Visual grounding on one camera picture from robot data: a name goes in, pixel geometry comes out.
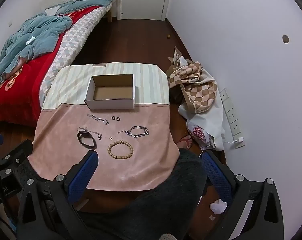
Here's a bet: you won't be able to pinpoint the pink striped tablecloth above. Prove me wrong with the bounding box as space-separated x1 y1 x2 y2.
27 62 180 192

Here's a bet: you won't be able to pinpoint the wooden bead bracelet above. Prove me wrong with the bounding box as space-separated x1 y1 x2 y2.
107 141 134 159

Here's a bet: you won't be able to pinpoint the blue quilt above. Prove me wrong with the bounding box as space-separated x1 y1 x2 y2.
0 0 114 88

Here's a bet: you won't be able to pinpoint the crumpled white paper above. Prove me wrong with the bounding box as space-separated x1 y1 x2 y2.
210 199 228 215

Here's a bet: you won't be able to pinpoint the white door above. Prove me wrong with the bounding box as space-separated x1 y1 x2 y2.
117 0 172 21

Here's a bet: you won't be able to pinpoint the silver charm chain bracelet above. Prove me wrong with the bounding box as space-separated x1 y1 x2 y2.
77 127 103 137

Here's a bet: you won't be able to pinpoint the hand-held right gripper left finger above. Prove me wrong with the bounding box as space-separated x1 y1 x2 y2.
16 149 99 240

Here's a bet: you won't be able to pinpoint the dark fuzzy pants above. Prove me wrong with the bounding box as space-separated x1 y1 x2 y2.
16 148 208 240

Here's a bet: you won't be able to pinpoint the white cable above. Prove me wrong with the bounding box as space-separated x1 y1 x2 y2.
201 140 238 157

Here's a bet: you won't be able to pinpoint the thin silver chain bracelet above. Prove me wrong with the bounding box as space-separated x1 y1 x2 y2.
87 114 110 125

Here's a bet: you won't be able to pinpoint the chunky silver chain bracelet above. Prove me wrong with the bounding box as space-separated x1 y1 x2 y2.
117 126 149 138

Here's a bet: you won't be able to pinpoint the dark brown bag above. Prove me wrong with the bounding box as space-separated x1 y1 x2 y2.
170 86 185 104

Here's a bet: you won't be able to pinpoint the white cardboard box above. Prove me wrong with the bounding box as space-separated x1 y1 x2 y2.
84 74 135 110

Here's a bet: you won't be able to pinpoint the black smart band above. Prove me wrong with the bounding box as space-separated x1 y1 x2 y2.
77 131 97 150

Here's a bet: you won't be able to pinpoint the bed with red blanket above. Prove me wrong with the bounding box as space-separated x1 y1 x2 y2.
0 5 109 125

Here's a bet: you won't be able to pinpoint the checkered bed sheet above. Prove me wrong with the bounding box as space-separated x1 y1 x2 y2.
39 6 111 103

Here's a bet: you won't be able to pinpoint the red print plastic bag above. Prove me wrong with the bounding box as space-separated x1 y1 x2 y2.
187 125 214 149

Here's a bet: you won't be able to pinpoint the white power strip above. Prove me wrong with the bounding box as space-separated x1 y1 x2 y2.
220 88 243 137

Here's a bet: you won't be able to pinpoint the brown checkered cloth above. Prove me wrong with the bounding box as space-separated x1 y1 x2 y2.
167 61 218 113

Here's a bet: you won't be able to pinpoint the white plastic bag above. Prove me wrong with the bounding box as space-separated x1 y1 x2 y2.
178 79 226 152

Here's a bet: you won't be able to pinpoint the foot in red sandal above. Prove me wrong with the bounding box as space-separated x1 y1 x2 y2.
177 135 193 150

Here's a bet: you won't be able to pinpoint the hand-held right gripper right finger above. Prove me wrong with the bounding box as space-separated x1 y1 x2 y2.
200 150 284 240

